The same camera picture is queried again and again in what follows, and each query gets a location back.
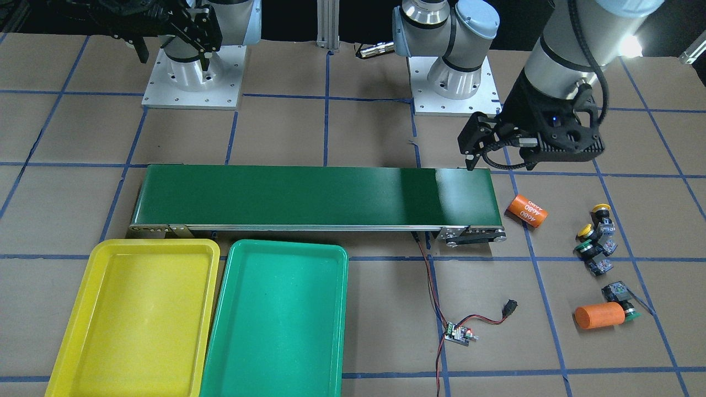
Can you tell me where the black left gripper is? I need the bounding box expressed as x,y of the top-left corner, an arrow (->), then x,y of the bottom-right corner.
457,72 -> 605,170

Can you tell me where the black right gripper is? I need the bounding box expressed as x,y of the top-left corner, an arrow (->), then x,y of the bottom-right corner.
46,1 -> 223,72

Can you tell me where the orange 4680 battery cylinder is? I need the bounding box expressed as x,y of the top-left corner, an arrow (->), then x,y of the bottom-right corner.
506,194 -> 549,228

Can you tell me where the yellow push button switch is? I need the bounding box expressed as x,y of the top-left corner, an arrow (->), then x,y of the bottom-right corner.
591,203 -> 616,235

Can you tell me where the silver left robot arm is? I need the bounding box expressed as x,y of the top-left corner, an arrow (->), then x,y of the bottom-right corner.
393,1 -> 662,170

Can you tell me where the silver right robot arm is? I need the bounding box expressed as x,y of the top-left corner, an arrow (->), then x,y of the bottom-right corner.
47,1 -> 262,92

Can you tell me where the green conveyor belt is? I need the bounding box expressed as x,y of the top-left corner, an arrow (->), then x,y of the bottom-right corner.
130,164 -> 506,247

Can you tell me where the motor speed controller board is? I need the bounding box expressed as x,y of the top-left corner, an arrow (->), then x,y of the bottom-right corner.
443,321 -> 479,347

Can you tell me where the green button beside cylinder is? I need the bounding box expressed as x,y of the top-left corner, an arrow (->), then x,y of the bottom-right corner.
602,281 -> 642,321

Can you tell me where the plain orange cylinder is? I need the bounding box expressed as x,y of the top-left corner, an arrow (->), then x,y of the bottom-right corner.
574,302 -> 625,330

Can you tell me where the loose blue tape strip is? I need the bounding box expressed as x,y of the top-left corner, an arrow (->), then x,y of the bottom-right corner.
628,288 -> 656,317

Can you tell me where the yellow plastic tray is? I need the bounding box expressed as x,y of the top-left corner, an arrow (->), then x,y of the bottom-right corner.
45,239 -> 220,396

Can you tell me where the green plastic tray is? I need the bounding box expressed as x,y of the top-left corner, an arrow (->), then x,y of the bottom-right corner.
200,239 -> 349,396

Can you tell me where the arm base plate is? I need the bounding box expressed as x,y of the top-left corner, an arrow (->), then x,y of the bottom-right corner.
408,56 -> 502,116
141,46 -> 248,111

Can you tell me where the aluminium frame post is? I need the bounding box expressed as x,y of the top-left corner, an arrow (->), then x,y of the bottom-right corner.
316,0 -> 340,53

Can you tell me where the red black power cable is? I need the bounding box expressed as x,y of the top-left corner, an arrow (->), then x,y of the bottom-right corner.
410,230 -> 518,397

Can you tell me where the green push button switch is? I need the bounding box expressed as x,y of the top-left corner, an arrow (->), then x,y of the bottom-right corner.
574,241 -> 613,276

